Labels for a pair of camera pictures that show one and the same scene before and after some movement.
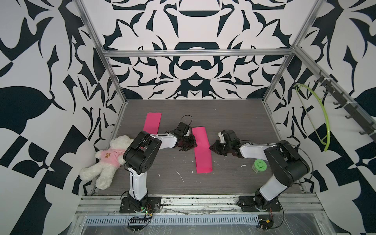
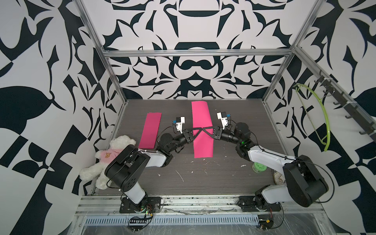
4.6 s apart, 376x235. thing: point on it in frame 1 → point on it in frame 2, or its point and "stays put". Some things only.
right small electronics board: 265,221 stays put
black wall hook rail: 341,99 stays put
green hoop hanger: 329,132 stays put
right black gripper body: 229,148 → 220,130
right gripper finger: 219,148 → 207,132
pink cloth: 152,123 stays put
